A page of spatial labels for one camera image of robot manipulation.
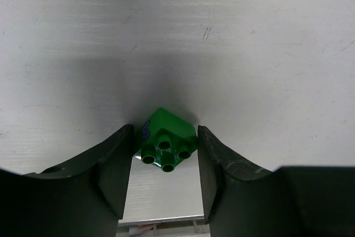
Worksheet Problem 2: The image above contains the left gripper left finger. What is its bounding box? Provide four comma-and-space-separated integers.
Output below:
1, 125, 134, 236

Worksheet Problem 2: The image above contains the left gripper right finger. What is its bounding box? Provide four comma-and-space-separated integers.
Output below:
197, 126, 354, 236

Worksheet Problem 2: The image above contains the green studded lego cube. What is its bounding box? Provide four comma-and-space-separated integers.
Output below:
134, 108, 197, 173

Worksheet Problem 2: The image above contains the aluminium table rail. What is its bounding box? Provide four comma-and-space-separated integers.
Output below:
115, 215, 211, 236

